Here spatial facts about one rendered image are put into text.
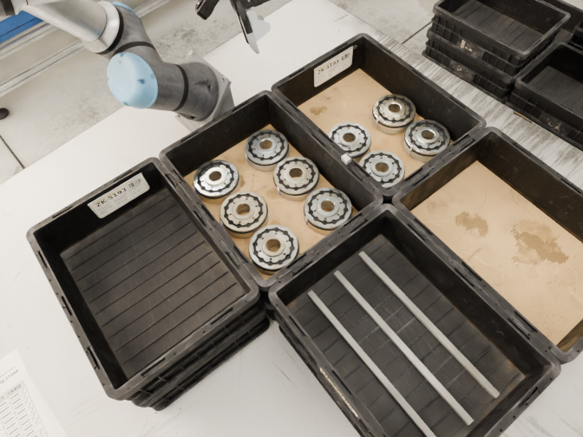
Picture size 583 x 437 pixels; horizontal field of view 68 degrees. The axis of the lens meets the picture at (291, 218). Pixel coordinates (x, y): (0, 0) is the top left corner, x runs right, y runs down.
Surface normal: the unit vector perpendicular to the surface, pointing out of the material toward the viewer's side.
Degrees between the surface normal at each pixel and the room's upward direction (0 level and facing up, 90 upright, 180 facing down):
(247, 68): 0
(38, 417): 0
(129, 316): 0
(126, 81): 49
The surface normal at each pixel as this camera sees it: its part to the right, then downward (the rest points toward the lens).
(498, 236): -0.06, -0.49
